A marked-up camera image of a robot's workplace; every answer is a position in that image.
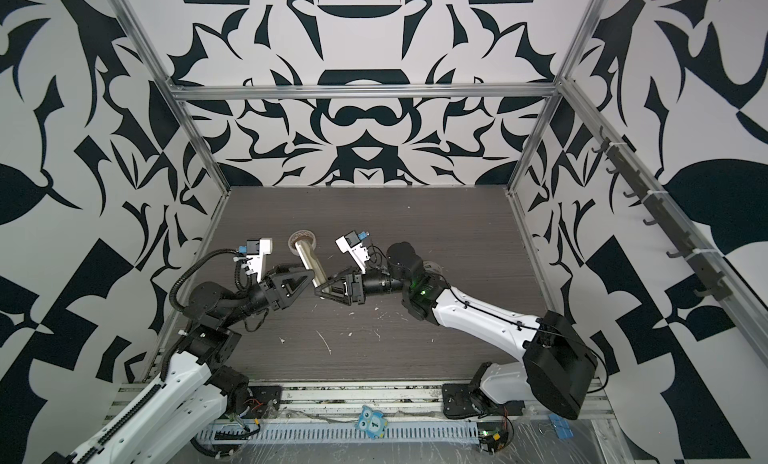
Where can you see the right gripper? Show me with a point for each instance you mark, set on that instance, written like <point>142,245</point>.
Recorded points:
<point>358,294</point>

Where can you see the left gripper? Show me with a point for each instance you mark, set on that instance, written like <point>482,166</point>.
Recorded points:
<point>269,293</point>

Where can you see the white remote control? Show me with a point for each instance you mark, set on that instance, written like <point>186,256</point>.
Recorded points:
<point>304,246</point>

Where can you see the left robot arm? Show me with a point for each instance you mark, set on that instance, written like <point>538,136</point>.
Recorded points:
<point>194,385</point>

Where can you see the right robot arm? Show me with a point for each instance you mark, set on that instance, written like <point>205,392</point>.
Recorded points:
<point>552,364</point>

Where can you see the white masking tape roll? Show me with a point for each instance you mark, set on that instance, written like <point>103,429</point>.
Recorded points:
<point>300,234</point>

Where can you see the small electronics board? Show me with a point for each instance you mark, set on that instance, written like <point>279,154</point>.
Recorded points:
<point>494,436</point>

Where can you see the blue tape piece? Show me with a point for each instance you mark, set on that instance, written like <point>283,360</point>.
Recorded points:
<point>561,427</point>

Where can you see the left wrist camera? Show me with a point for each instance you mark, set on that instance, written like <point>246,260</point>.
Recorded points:
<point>251,257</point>

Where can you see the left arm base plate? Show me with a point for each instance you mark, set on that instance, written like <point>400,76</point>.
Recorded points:
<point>262,401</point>

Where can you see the white slotted cable duct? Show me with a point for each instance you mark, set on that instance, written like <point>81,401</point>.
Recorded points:
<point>459,432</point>

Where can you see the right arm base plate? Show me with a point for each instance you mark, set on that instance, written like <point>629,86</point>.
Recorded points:
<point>464,401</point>

